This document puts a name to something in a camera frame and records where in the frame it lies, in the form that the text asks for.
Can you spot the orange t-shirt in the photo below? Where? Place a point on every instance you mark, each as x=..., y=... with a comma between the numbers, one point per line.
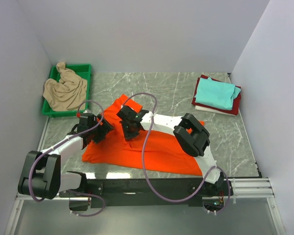
x=162, y=152

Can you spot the folded white t-shirt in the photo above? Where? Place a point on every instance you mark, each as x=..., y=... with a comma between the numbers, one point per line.
x=207, y=109

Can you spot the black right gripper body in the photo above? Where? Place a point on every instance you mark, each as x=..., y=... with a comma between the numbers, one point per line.
x=129, y=132

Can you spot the folded teal t-shirt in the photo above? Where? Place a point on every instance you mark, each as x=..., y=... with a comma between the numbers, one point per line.
x=216, y=94

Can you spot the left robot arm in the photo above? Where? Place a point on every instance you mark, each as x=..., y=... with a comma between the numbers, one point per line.
x=41, y=175

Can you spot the beige t-shirt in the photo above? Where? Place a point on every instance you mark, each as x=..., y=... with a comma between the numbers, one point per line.
x=67, y=94

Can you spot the aluminium frame rail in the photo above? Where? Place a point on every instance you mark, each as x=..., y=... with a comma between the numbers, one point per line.
x=242, y=188

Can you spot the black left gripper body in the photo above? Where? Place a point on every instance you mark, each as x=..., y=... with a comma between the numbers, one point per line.
x=98, y=134

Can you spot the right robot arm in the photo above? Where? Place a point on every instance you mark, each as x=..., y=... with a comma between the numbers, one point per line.
x=192, y=136

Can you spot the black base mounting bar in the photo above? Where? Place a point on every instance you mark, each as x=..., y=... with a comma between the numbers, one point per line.
x=136, y=192

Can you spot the folded dark red t-shirt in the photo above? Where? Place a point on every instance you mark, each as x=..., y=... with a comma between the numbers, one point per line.
x=235, y=109

